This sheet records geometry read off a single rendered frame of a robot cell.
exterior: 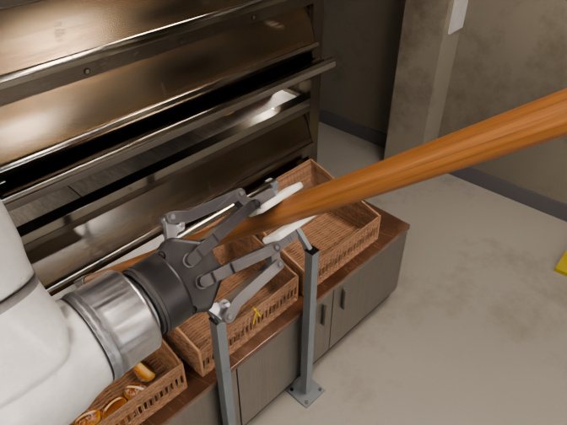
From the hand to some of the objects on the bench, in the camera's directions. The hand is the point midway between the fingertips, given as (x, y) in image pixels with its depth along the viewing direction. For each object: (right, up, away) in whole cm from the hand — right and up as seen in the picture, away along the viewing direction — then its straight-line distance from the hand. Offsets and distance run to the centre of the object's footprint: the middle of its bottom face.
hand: (283, 212), depth 63 cm
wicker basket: (-29, -41, +170) cm, 177 cm away
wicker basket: (-72, -68, +136) cm, 168 cm away
